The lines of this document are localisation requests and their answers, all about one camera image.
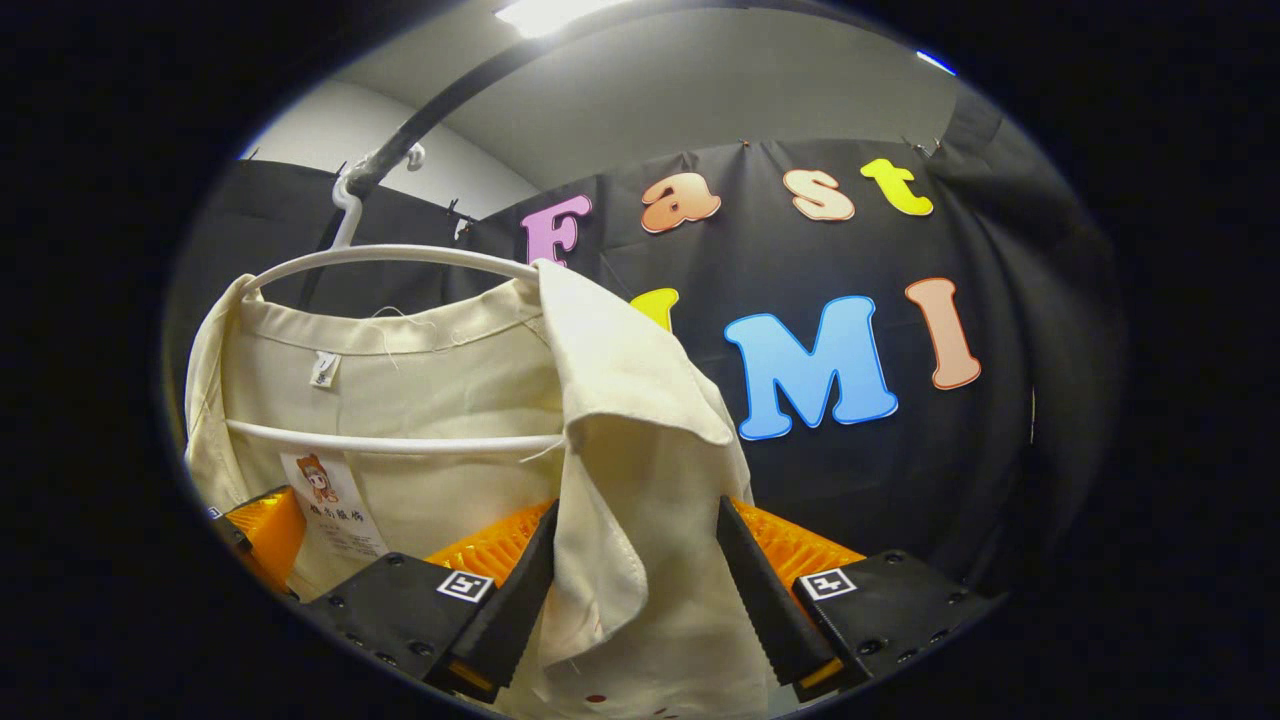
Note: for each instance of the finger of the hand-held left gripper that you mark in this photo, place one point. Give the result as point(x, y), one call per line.
point(265, 530)

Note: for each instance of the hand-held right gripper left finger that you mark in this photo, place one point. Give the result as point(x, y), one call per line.
point(515, 600)

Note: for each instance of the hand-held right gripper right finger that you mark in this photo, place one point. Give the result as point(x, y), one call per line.
point(760, 600)

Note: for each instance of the cream button-up shirt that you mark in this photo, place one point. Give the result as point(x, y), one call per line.
point(450, 380)

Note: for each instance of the white plastic clothes hanger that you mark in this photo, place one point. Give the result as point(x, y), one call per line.
point(400, 251)

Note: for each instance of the black clothes rack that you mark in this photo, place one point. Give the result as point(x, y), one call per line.
point(460, 95)

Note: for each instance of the white paper hang tag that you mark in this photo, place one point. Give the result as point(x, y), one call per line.
point(335, 510)

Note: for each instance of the black backdrop cloth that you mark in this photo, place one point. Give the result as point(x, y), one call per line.
point(850, 500)

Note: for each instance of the large ceiling light panel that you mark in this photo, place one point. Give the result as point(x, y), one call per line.
point(550, 15)

